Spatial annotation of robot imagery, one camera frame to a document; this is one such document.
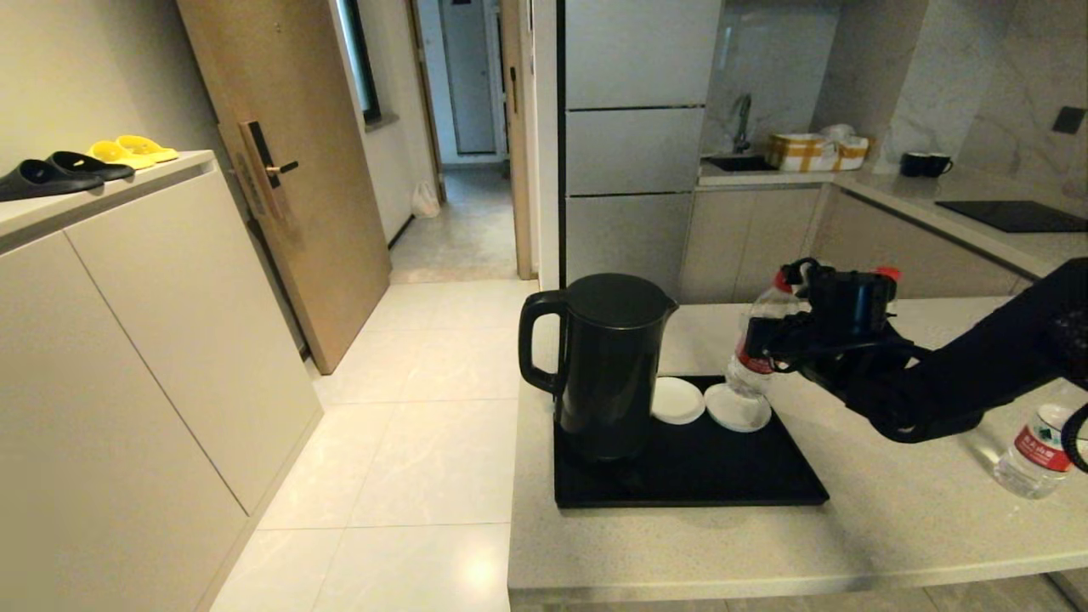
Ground white hallway door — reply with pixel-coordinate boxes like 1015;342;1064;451
439;0;498;155

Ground black slipper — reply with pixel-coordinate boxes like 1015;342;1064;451
0;159;105;203
47;151;137;182

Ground wooden entrance door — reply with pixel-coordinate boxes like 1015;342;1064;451
176;0;393;377

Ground large yellow checked white box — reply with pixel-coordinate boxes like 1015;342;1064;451
767;133;840;173

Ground chrome sink faucet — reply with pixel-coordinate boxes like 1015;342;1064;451
729;93;752;155

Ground narrow wooden door leaf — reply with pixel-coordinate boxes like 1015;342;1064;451
500;0;536;280

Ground dark framed window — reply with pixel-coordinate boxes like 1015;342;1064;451
336;0;383;127

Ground silver refrigerator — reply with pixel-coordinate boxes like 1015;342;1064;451
557;0;723;292

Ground beige shoe cabinet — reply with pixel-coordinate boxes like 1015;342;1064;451
0;150;324;612

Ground round white coaster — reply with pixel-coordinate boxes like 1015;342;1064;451
705;384;773;434
651;377;706;426

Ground yellow slipper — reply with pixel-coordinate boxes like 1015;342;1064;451
88;140;156;171
116;135;179;164

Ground beige kitchen counter cabinets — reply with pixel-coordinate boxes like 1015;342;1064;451
680;168;1088;303

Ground black electric kettle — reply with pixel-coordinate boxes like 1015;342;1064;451
518;272;679;462

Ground bronze door lock handle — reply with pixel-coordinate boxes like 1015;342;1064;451
229;121;300;222

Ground dark kitchen sink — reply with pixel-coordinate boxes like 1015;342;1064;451
704;155;779;173

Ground black induction cooktop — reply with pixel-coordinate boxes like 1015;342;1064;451
935;200;1088;234

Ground black rectangular tray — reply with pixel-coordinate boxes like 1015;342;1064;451
552;375;830;510

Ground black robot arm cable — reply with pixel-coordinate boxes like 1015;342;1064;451
1062;403;1088;474

